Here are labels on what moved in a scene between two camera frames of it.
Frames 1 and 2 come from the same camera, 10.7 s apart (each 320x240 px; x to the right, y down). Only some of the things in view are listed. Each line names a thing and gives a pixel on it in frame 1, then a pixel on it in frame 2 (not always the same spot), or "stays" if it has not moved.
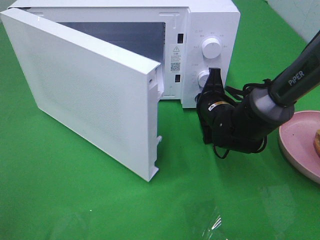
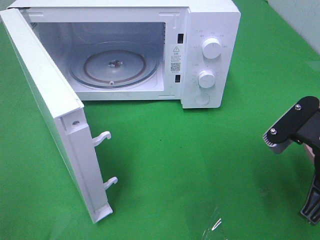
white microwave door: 109,98 -> 65,113
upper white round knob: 211,48 stays
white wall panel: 303,15 stays
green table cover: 59,181 stays
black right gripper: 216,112 -> 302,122
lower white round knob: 202,77 stays
